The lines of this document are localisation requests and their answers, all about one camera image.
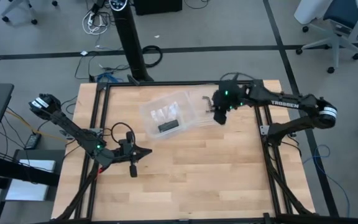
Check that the clear plastic bin lid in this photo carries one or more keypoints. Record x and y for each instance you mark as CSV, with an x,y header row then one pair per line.
x,y
200,119

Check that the black aluminium table frame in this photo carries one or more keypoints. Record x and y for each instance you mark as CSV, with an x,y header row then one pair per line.
x,y
179,82

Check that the clear plastic bag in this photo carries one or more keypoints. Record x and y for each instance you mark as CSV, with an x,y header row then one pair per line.
x,y
163,112

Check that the office chair with grey base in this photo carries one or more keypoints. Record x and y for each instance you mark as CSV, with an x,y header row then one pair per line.
x,y
34,21

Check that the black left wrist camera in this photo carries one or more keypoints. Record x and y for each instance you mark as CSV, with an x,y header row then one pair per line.
x,y
123,146

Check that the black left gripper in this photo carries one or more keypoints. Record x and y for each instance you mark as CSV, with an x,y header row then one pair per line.
x,y
130,152

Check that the clear plastic storage bin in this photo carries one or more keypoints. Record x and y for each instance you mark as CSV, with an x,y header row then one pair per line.
x,y
148,130

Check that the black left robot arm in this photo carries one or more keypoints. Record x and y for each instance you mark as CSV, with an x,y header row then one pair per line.
x,y
73,130

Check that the black power adapter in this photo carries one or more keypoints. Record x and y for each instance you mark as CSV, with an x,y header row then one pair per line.
x,y
33,141

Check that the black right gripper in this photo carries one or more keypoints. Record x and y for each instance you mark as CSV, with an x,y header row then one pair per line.
x,y
227,99

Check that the black box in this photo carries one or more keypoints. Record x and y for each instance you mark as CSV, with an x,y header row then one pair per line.
x,y
157,6

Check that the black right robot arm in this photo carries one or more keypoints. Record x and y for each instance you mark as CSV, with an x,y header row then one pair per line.
x,y
291,104

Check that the blue white office chair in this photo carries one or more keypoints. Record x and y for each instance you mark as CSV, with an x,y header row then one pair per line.
x,y
350,12

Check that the white box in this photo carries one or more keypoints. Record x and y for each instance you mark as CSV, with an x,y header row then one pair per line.
x,y
30,189

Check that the black cylindrical trash can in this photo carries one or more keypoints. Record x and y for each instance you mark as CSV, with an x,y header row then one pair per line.
x,y
129,37

